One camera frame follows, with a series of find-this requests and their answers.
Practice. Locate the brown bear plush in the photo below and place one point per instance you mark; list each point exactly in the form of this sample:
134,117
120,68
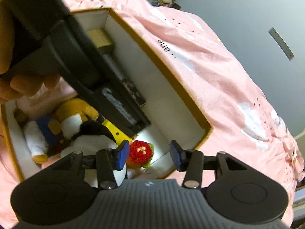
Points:
50,133

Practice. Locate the person's left hand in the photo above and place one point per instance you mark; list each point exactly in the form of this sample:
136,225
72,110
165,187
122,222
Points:
15,85

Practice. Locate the yellow black tool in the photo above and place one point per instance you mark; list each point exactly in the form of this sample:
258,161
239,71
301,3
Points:
119,136

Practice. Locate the grey wall strip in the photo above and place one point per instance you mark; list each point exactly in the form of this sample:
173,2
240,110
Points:
281,43

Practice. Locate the small gold box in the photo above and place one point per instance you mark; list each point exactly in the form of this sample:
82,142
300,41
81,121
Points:
101,39

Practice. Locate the pink bed duvet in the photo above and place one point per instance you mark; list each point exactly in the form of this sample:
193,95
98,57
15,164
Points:
251,162

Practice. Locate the black white panda plush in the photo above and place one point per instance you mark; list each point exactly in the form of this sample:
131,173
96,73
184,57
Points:
92,137

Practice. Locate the orange cardboard storage box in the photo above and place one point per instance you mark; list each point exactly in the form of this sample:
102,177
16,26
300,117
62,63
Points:
174,116

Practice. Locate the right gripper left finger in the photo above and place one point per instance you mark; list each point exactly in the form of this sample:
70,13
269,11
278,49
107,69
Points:
111,166

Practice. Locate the dark grey box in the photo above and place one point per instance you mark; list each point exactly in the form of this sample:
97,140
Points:
114,66

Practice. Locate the red crochet strawberry toy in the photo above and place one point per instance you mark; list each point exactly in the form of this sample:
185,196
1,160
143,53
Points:
140,155

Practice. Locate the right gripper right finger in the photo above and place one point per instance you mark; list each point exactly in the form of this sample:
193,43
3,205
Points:
189,161

